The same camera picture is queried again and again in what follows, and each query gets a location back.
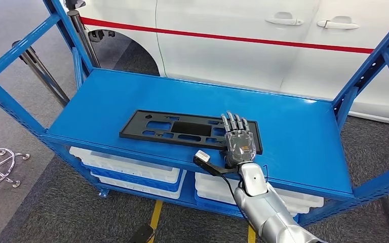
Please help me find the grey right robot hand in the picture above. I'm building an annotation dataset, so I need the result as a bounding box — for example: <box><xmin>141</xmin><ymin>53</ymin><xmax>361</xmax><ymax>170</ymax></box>
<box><xmin>220</xmin><ymin>111</ymin><xmax>258</xmax><ymax>169</ymax></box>

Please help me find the black plastic panel part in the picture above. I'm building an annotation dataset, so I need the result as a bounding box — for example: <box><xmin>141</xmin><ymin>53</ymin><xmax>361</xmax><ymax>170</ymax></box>
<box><xmin>119</xmin><ymin>109</ymin><xmax>263</xmax><ymax>155</ymax></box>

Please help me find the blue metal shelf rack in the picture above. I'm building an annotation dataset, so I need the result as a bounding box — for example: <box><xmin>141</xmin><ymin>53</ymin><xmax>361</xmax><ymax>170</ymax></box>
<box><xmin>0</xmin><ymin>0</ymin><xmax>389</xmax><ymax>235</ymax></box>

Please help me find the white car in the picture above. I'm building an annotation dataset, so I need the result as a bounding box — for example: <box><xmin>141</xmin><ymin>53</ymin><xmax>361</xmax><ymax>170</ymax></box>
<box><xmin>65</xmin><ymin>0</ymin><xmax>389</xmax><ymax>128</ymax></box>

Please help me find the orange floor tape outline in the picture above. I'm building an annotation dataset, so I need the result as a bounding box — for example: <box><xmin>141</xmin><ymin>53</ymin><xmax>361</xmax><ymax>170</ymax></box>
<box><xmin>146</xmin><ymin>200</ymin><xmax>256</xmax><ymax>243</ymax></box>

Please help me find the red barrier belt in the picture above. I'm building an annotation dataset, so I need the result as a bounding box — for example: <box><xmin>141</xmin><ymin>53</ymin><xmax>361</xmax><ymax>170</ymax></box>
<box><xmin>80</xmin><ymin>17</ymin><xmax>389</xmax><ymax>58</ymax></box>

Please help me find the chrome stool base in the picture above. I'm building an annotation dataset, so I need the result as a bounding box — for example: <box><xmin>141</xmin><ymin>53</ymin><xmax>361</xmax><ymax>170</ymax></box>
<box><xmin>0</xmin><ymin>147</ymin><xmax>31</xmax><ymax>203</ymax></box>

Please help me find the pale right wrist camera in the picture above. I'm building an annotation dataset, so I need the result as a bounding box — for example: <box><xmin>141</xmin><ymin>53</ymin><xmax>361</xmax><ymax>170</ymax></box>
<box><xmin>193</xmin><ymin>150</ymin><xmax>239</xmax><ymax>177</ymax></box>

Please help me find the dark left wrist camera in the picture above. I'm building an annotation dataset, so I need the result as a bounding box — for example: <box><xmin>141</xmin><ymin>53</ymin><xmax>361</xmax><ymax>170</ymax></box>
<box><xmin>128</xmin><ymin>223</ymin><xmax>155</xmax><ymax>243</ymax></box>

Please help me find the white car door handle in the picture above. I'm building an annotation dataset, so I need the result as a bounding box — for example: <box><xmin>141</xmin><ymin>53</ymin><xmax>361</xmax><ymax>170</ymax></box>
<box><xmin>265</xmin><ymin>17</ymin><xmax>304</xmax><ymax>26</ymax></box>
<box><xmin>317</xmin><ymin>20</ymin><xmax>360</xmax><ymax>30</ymax></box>

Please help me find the chrome stanchion post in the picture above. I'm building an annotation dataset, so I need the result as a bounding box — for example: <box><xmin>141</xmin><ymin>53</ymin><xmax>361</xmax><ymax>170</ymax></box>
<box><xmin>65</xmin><ymin>0</ymin><xmax>101</xmax><ymax>68</ymax></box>
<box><xmin>11</xmin><ymin>40</ymin><xmax>70</xmax><ymax>107</ymax></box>

